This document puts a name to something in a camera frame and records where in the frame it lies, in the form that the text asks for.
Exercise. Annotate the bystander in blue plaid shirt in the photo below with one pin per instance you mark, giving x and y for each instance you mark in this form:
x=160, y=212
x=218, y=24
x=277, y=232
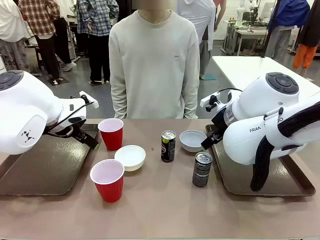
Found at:
x=97, y=30

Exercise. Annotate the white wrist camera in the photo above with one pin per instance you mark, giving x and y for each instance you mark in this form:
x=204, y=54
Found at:
x=208, y=99
x=90, y=101

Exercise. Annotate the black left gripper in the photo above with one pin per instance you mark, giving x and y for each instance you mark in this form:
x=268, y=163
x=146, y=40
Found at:
x=80, y=132

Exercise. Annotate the person left forearm beige sleeve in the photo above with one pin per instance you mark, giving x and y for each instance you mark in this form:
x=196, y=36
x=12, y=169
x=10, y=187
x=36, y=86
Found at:
x=191, y=100

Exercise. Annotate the person torso beige sweater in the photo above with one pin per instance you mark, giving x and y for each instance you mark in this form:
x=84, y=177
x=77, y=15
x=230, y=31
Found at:
x=153, y=70

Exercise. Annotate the bystander in white top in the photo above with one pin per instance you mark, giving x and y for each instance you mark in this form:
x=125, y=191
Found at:
x=10, y=27

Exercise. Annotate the person right forearm beige sleeve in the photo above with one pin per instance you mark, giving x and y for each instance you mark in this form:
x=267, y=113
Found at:
x=117, y=100

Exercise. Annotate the bystander in orange trousers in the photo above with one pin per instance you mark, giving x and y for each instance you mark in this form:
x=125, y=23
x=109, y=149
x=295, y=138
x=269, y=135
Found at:
x=306, y=52

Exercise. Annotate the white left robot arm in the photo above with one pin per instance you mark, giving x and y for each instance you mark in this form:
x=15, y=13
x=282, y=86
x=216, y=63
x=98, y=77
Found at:
x=27, y=110

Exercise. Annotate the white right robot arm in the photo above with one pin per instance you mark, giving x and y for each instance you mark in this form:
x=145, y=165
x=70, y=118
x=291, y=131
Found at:
x=260, y=105

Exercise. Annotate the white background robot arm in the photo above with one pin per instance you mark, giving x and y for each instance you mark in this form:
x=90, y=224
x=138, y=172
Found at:
x=240, y=12

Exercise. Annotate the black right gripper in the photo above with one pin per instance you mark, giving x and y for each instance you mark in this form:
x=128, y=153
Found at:
x=220, y=120

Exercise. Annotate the bluish white bowl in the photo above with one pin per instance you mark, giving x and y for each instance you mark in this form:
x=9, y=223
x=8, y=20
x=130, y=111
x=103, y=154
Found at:
x=191, y=142

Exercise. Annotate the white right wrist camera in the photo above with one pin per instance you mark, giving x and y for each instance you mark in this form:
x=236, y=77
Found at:
x=208, y=99

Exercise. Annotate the bystander in white shirt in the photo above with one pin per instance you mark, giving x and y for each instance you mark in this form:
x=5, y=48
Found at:
x=202, y=20

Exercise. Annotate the teal floor mat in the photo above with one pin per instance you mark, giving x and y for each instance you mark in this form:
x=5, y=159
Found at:
x=208, y=77

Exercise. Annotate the black can with green print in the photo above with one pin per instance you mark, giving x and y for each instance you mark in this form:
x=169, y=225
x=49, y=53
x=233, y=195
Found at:
x=168, y=150

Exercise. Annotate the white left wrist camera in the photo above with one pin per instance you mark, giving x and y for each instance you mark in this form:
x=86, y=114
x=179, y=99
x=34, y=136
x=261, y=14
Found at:
x=90, y=101

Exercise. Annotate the cream white bowl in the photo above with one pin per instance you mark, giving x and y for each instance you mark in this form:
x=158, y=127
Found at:
x=130, y=157

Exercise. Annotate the white side table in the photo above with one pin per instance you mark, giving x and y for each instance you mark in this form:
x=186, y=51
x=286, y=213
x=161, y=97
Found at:
x=240, y=67

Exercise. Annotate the black vertical pole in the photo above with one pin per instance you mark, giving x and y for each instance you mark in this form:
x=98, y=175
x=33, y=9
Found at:
x=270, y=30

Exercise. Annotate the black Pepsi can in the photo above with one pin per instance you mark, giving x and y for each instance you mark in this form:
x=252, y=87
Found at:
x=202, y=172

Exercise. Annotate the bystander in blue jacket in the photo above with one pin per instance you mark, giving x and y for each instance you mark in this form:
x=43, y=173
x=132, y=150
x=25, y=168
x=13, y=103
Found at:
x=285, y=22

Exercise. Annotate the bystander in red plaid shirt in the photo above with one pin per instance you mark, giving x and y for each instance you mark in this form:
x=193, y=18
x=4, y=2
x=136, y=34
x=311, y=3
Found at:
x=42, y=25

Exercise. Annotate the red plastic cup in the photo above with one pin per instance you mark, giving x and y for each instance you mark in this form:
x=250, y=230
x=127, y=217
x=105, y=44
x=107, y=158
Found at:
x=111, y=137
x=108, y=185

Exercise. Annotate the grey background workbench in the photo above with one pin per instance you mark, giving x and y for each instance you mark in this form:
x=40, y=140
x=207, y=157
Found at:
x=246, y=33

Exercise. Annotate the brown plastic tray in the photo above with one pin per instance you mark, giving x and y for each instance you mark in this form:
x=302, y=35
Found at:
x=50, y=165
x=282, y=177

